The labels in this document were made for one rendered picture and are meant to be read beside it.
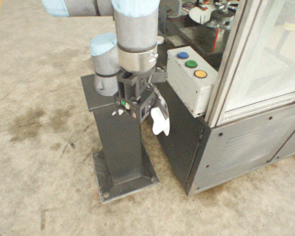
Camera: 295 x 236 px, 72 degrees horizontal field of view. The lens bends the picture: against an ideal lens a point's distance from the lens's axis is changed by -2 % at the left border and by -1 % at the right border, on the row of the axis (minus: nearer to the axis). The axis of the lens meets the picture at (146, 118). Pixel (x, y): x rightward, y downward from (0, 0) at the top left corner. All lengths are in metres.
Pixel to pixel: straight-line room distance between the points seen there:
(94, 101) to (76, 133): 0.94
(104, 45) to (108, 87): 0.18
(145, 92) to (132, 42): 0.13
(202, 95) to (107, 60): 0.38
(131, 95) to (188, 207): 1.10
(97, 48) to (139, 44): 0.47
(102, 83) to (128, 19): 0.59
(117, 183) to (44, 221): 0.49
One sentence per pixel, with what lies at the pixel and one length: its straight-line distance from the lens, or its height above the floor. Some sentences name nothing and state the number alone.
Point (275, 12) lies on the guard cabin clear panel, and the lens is 0.68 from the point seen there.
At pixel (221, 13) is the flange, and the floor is 0.97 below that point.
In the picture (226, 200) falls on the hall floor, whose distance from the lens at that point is 1.53.
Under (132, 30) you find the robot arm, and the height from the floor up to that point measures 1.19.
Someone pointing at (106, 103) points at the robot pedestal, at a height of 0.75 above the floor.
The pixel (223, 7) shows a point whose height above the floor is 0.99.
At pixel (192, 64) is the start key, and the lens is 0.83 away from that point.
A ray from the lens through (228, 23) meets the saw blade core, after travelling 1.11.
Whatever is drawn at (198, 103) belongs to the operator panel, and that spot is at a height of 0.82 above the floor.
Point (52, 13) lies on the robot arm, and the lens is 0.49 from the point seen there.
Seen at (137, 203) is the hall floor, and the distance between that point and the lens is 1.43.
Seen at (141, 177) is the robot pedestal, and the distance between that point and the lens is 1.49.
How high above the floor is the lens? 1.33
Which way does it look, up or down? 47 degrees down
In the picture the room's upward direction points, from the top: straight up
